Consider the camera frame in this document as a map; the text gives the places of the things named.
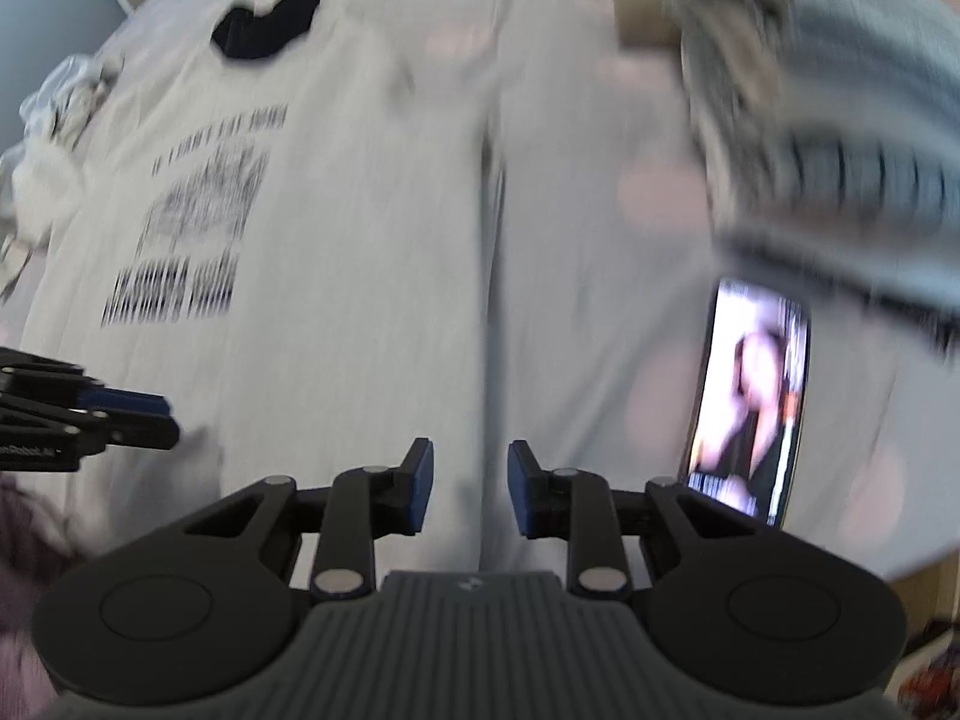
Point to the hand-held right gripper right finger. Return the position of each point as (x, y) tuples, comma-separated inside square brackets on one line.
[(519, 491)]

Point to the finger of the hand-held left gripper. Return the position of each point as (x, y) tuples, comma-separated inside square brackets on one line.
[(127, 401), (142, 431)]

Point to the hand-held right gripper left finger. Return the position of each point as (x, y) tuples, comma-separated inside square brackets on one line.
[(424, 484)]

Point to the white printed sweatshirt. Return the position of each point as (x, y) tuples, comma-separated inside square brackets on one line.
[(360, 240)]

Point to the striped folded clothes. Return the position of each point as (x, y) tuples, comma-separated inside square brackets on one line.
[(825, 90)]

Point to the smartphone with lit screen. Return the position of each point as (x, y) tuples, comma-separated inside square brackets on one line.
[(750, 405)]

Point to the pale grey crumpled garment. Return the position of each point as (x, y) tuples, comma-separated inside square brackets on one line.
[(60, 97)]

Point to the grey pink-dotted bed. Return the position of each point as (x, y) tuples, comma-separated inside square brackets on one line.
[(840, 427)]

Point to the black cloth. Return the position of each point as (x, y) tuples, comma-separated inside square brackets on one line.
[(262, 22)]

